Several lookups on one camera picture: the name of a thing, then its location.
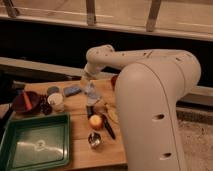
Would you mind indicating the grey round lid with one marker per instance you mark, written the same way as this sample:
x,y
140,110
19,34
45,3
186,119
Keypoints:
x,y
52,89

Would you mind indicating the light blue cloth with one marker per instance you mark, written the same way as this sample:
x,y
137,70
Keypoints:
x,y
92,95

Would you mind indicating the red yellow apple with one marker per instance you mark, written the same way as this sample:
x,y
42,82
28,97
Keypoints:
x,y
96,122

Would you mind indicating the dark grape bunch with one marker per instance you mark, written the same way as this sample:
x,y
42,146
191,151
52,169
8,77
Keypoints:
x,y
44,105

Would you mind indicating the small metal cup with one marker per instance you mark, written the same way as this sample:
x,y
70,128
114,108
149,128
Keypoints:
x,y
94,140

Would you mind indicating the black handled knife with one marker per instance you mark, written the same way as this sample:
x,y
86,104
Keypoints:
x,y
108,127

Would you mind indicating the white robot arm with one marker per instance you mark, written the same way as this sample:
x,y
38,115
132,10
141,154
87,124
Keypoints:
x,y
146,91

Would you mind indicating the white plastic cup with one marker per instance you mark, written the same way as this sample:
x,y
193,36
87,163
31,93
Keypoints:
x,y
56,101

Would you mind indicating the green plastic tray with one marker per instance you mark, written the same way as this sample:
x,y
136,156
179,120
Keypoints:
x,y
36,144

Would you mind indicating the yellow banana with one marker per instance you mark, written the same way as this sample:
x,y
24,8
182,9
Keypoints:
x,y
111,111

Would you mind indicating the dark red bowl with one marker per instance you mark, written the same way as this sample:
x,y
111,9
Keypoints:
x,y
26,102

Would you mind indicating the brown wooden bowl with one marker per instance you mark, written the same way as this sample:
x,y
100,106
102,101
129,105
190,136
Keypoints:
x,y
113,81

